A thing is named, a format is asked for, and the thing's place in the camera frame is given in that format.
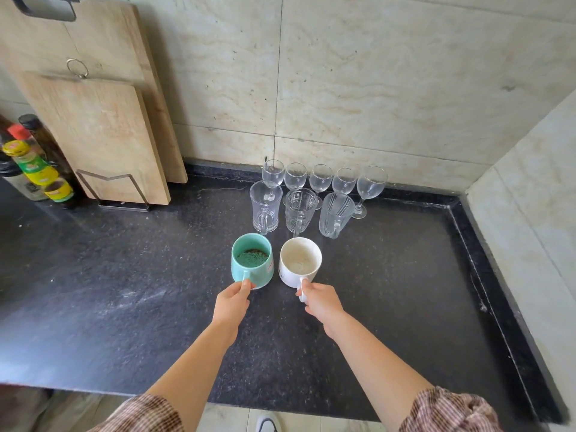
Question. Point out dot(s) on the tall clear wine glass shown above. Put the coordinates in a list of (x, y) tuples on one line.
[(371, 184)]

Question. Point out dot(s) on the large wooden cutting board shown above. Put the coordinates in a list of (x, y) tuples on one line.
[(112, 40)]

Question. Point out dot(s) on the small wooden cutting board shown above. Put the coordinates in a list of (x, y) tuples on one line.
[(99, 143)]

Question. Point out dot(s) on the person's plaid sleeve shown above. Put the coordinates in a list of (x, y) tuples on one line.
[(450, 411), (139, 413)]

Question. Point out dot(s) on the person's right hand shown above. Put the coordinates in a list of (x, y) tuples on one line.
[(324, 305)]

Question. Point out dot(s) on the person's left plaid sleeve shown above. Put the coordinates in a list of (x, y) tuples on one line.
[(139, 413)]

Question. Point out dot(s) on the person's left hand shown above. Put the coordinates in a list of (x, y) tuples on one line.
[(231, 308)]

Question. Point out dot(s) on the yellow cap seasoning bottle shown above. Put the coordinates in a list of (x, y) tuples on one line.
[(40, 173)]

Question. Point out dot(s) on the jar with black lid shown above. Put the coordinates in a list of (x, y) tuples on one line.
[(18, 184)]

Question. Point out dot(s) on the white shoe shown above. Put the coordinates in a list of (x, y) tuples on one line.
[(268, 423)]

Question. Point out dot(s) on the dark sauce bottle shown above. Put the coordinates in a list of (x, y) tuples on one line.
[(33, 125)]

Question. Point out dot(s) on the red cap bottle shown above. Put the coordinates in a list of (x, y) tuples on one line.
[(19, 132)]

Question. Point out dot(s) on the metal cutting board rack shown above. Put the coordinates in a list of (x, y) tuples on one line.
[(126, 206)]

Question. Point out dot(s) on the white ceramic mug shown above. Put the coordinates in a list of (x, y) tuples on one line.
[(288, 274)]

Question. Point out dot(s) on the person's left forearm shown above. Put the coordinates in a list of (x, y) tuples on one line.
[(193, 373)]

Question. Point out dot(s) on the person's right plaid sleeve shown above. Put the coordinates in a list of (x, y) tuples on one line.
[(450, 411)]

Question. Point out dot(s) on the black stone countertop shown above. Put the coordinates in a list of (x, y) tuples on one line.
[(135, 287)]

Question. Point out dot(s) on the teal ceramic mug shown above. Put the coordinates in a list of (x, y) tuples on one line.
[(240, 270)]

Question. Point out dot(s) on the person's right forearm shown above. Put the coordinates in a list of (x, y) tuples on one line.
[(382, 373)]

